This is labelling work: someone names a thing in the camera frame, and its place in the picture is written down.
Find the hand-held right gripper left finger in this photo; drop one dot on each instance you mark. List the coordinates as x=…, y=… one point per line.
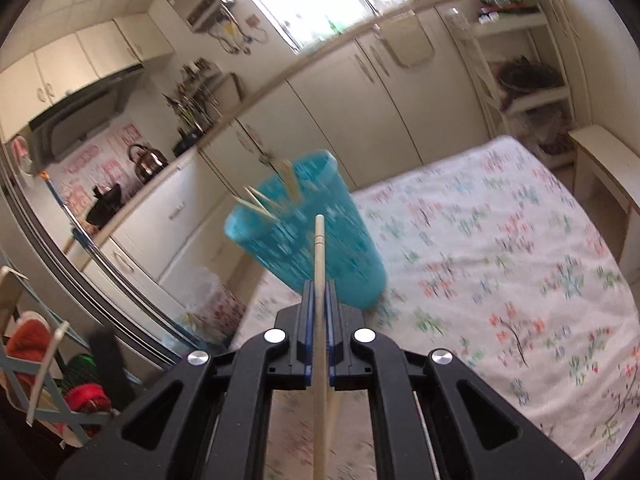
x=307, y=330

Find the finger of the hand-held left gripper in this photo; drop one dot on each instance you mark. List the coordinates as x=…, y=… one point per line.
x=110, y=360

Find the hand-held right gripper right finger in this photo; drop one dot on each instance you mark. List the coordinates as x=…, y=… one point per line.
x=330, y=330

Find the wooden chopstick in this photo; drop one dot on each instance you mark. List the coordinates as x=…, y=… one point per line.
x=320, y=260

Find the blue perforated plastic cup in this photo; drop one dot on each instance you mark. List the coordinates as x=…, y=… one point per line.
x=345, y=260

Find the bundle of wooden chopsticks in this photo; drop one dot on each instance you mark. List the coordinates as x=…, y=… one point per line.
x=287, y=180

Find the green knitted cloth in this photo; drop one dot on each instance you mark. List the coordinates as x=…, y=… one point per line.
x=80, y=367

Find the white and blue folding rack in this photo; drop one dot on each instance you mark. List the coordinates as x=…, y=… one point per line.
x=45, y=400

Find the red knitted cloth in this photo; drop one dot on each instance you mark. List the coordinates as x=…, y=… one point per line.
x=30, y=342

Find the stainless steel refrigerator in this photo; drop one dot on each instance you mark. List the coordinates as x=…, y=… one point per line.
x=60, y=260

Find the black wok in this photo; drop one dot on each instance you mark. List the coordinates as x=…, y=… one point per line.
x=102, y=206

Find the cream drawer cabinets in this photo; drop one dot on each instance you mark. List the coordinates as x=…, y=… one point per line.
x=165, y=210

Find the floral tablecloth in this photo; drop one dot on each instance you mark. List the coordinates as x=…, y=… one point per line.
x=500, y=285

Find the pink patterned backsplash sticker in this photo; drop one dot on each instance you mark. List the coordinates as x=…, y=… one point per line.
x=100, y=160

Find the copper kettle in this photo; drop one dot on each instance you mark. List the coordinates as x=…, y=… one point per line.
x=146, y=161

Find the cream door cabinets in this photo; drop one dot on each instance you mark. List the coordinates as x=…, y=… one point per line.
x=360, y=110

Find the steel range hood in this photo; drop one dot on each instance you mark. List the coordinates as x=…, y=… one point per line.
x=75, y=115

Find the cream upper cabinets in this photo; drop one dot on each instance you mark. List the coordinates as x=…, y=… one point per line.
x=75, y=60

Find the green bottle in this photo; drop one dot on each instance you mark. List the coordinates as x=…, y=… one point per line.
x=330, y=23

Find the white shelf rack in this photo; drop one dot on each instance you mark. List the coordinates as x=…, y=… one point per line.
x=550, y=95

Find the dark woven basket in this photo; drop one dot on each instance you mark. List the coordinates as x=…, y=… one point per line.
x=530, y=77

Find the cream wooden bench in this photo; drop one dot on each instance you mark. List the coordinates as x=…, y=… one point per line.
x=605, y=160

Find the clear glass jar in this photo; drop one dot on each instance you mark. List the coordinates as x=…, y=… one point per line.
x=456, y=16

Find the tall cream cabinet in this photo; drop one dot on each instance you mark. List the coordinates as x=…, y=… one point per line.
x=600, y=35

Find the wall utensil rack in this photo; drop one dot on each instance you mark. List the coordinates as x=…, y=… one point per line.
x=195, y=102

